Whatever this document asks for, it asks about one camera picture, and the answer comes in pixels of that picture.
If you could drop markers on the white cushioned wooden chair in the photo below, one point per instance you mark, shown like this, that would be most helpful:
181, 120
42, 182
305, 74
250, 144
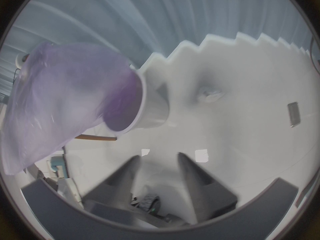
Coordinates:
100, 138

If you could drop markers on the white paper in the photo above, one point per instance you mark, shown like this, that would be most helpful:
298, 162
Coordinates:
210, 95

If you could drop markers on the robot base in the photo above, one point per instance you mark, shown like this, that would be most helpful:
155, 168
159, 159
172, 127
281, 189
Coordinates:
70, 186

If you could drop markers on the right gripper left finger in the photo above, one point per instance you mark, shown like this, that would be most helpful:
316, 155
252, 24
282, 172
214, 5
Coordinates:
117, 186

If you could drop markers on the white trash bin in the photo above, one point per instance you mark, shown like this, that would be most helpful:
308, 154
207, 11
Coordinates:
155, 109

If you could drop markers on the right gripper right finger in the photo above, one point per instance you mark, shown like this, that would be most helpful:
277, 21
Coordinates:
202, 194

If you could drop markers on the purple plastic bag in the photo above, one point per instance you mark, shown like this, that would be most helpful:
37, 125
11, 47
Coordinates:
62, 96

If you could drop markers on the blue-grey curtain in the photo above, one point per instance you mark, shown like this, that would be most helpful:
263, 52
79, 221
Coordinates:
125, 21

